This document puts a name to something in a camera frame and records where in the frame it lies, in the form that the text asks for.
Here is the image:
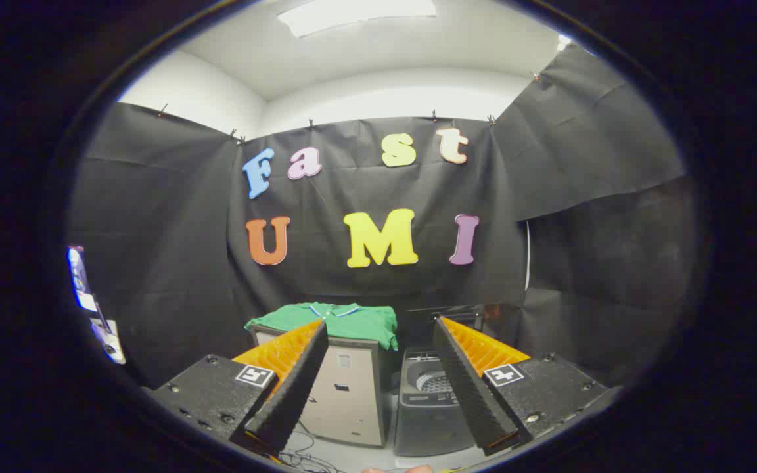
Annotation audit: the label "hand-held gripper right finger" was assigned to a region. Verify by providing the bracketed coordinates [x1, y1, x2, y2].
[432, 315, 619, 456]

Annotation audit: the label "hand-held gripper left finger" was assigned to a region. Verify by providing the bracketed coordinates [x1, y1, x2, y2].
[149, 320, 330, 461]

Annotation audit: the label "grey washing machine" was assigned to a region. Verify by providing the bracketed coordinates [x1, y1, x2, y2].
[394, 347, 484, 457]

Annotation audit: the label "green polo shirt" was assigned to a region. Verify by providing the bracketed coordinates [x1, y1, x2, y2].
[244, 302, 399, 351]

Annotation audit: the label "beige cabinet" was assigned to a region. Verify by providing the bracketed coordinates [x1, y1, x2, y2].
[250, 324, 386, 449]

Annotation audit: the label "white and blue clutter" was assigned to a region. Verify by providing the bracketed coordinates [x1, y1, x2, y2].
[66, 245, 127, 366]

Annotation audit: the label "black backdrop cloth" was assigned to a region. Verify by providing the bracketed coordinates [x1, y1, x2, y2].
[66, 43, 698, 395]

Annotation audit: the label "ceiling light panel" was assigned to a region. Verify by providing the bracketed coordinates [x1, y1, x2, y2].
[277, 0, 438, 38]

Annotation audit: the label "black floor cables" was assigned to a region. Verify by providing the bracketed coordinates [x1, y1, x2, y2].
[280, 424, 353, 473]

